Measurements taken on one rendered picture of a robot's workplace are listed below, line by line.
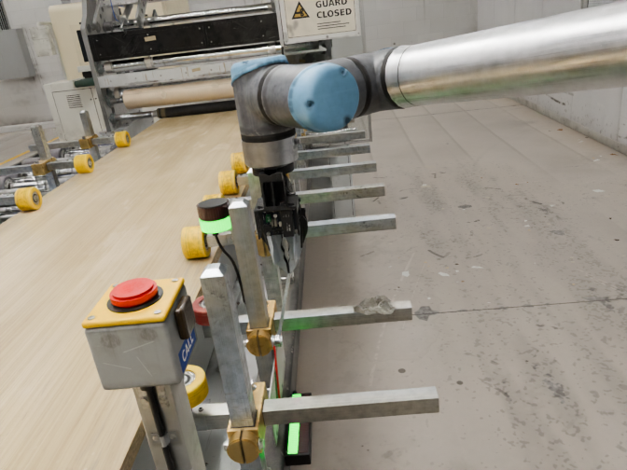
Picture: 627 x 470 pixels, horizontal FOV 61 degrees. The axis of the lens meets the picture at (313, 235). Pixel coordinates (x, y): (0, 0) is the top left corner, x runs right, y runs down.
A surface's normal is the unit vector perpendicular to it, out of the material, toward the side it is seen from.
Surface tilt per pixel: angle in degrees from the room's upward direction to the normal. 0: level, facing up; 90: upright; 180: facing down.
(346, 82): 90
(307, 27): 90
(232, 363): 90
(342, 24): 90
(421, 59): 58
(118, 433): 0
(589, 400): 0
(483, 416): 0
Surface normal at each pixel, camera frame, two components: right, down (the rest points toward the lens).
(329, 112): 0.56, 0.26
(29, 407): -0.11, -0.92
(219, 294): -0.02, 0.39
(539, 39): -0.75, -0.22
